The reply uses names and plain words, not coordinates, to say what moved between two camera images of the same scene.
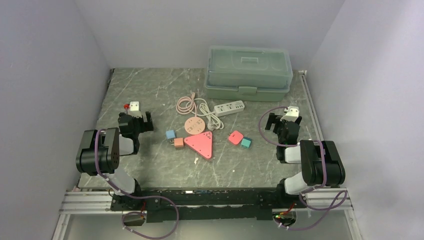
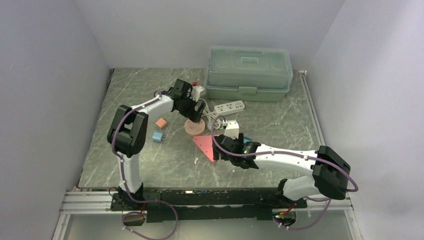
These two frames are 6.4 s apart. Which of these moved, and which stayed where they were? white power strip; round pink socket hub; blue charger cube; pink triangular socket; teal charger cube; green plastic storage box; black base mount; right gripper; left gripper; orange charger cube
Moved: right gripper; orange charger cube; pink triangular socket; blue charger cube; left gripper
Stayed: white power strip; black base mount; round pink socket hub; green plastic storage box; teal charger cube
